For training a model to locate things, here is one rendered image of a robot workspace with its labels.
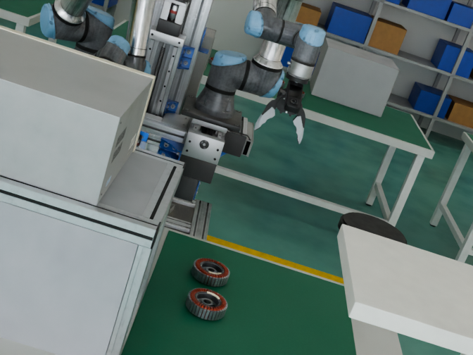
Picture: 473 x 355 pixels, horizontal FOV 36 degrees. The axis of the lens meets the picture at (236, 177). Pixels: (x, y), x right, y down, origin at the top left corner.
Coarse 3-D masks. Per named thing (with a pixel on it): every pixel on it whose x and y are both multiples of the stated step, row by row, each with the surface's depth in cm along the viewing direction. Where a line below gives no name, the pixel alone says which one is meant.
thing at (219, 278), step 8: (200, 264) 214; (208, 264) 218; (216, 264) 218; (192, 272) 213; (200, 272) 210; (208, 272) 211; (216, 272) 215; (224, 272) 215; (200, 280) 211; (208, 280) 210; (216, 280) 210; (224, 280) 212
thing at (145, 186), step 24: (144, 168) 180; (168, 168) 184; (0, 192) 150; (24, 192) 150; (48, 192) 151; (120, 192) 162; (144, 192) 166; (168, 192) 171; (72, 216) 151; (96, 216) 151; (120, 216) 151; (144, 216) 155; (144, 240) 152
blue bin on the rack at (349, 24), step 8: (336, 8) 775; (344, 8) 776; (352, 8) 804; (328, 16) 813; (336, 16) 778; (344, 16) 777; (352, 16) 777; (360, 16) 776; (368, 16) 780; (328, 24) 789; (336, 24) 781; (344, 24) 780; (352, 24) 780; (360, 24) 779; (368, 24) 779; (336, 32) 784; (344, 32) 783; (352, 32) 783; (360, 32) 782; (360, 40) 785
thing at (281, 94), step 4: (288, 76) 219; (292, 76) 218; (292, 80) 218; (296, 80) 218; (300, 80) 218; (304, 80) 218; (308, 80) 220; (304, 84) 219; (280, 88) 227; (280, 92) 222; (284, 92) 223; (280, 96) 220; (284, 96) 220; (280, 100) 220; (284, 100) 220; (280, 104) 221; (280, 108) 221; (280, 112) 222; (284, 112) 222; (288, 112) 222
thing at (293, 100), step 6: (288, 84) 220; (294, 84) 219; (300, 84) 220; (288, 90) 217; (294, 90) 217; (300, 90) 218; (288, 96) 215; (294, 96) 215; (300, 96) 216; (288, 102) 213; (294, 102) 213; (300, 102) 214; (288, 108) 213; (294, 108) 213; (300, 108) 214
